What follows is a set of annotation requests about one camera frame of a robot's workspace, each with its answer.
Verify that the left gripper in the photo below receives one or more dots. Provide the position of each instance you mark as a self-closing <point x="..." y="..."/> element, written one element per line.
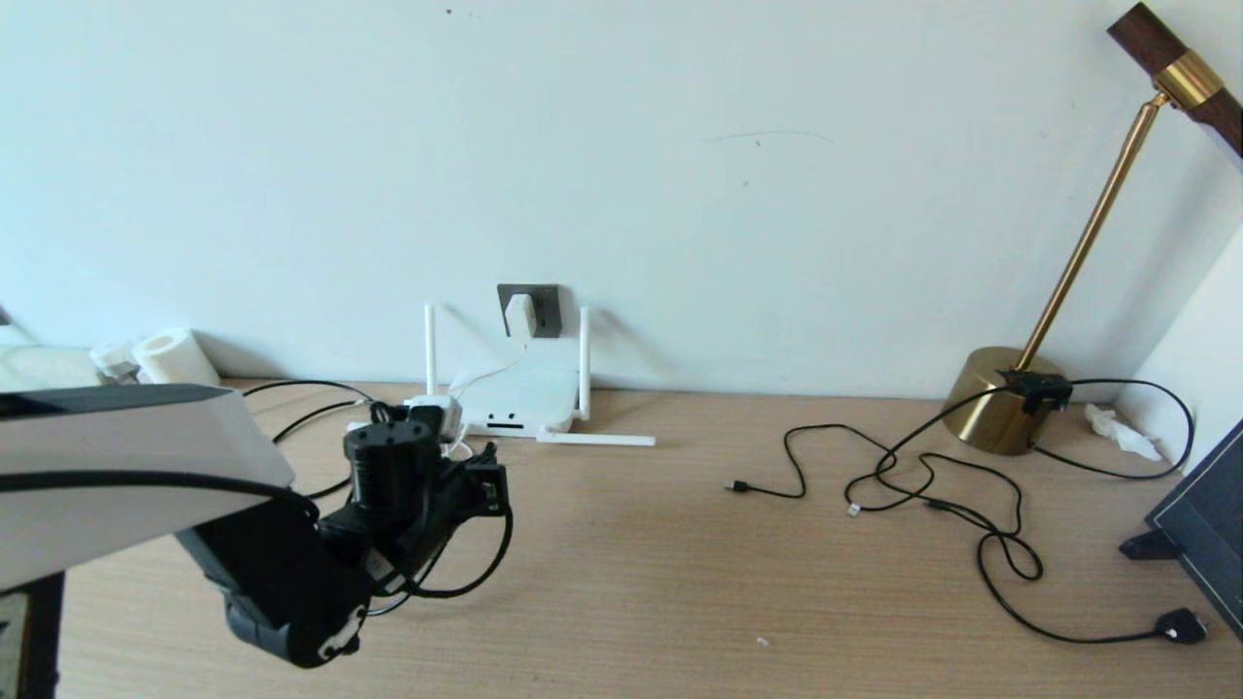
<point x="481" y="485"/>

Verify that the white power adapter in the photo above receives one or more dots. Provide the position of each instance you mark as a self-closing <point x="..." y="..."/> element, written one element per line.
<point x="520" y="316"/>

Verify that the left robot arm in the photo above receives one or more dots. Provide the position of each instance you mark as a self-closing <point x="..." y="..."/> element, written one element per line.
<point x="117" y="427"/>

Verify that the white wifi router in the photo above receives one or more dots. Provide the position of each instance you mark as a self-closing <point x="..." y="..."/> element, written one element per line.
<point x="524" y="398"/>

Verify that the white toilet paper roll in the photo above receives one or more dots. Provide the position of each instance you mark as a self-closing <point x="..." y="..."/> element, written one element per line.
<point x="177" y="357"/>

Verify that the white padded furniture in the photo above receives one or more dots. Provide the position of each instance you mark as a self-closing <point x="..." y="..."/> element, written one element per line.
<point x="49" y="367"/>

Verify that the brass desk lamp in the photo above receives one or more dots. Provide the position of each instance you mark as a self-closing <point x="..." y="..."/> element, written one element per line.
<point x="995" y="408"/>

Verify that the black clip connector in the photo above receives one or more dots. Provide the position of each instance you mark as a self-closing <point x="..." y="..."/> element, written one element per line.
<point x="1037" y="390"/>

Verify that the crumpled white tissue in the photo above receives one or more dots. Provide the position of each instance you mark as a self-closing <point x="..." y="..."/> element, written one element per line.
<point x="1119" y="429"/>

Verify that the dark framed display panel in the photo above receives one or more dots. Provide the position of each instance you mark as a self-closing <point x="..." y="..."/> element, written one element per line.
<point x="1209" y="529"/>

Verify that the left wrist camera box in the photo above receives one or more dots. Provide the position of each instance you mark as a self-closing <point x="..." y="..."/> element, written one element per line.
<point x="432" y="416"/>

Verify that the grey wall socket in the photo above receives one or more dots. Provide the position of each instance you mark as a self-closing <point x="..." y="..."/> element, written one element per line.
<point x="549" y="306"/>

